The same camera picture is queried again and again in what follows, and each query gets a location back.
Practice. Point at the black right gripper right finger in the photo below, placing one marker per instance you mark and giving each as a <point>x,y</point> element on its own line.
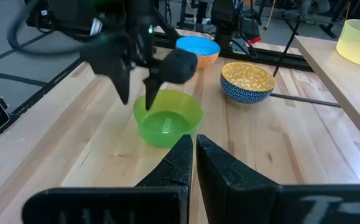
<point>245,199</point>

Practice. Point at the blue-inside orange patterned bowl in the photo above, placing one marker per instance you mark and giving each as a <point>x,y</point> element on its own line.
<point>203,46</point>

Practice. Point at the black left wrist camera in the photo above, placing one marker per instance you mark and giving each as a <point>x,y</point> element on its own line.
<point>181,67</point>

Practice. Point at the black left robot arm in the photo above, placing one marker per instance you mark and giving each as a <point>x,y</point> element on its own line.
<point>74,15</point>

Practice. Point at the green plastic bowl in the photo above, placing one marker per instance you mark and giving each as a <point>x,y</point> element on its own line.
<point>167,124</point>

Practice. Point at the yellow-inside blue patterned bowl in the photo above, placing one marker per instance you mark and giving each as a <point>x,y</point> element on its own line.
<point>248,77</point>

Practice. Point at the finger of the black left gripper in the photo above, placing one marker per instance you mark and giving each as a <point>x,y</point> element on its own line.
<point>151,93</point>
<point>123,87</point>

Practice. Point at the yellow plastic bowl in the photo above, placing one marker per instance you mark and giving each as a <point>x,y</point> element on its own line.
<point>358,43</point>

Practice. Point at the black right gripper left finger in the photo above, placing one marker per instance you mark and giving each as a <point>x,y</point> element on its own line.
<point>155,199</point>

